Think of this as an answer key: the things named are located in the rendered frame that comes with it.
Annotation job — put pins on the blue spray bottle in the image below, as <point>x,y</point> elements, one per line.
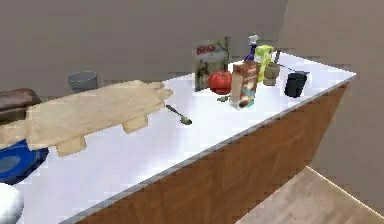
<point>251,50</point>

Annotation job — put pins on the grey bin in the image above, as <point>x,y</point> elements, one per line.
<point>82,81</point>

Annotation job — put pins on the green cover book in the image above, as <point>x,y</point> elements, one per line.
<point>208,61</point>

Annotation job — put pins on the olive green cup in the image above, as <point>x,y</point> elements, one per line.
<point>271,74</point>

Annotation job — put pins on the beige wooden cutting board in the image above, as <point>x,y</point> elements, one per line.
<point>93,111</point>

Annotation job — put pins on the white-topped wooden kitchen counter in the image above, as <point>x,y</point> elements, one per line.
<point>206,160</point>

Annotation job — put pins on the brown carton box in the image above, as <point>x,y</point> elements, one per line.
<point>244,85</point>

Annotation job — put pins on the black cup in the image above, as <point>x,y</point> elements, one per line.
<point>295,85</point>

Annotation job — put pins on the red tomato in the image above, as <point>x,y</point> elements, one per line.
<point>220,82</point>

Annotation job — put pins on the blue plate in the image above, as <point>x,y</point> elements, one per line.
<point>16,161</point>

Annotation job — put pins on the green carton box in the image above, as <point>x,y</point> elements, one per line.
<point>264,60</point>

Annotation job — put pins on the grey metal spoon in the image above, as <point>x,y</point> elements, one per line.
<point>181,117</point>

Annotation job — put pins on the white round bowl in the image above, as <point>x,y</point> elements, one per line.
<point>9,204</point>

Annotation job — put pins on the thin dark utensil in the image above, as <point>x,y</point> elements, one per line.
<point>277,56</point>

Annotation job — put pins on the dark brown bread loaf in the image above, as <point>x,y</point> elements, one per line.
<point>15,102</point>

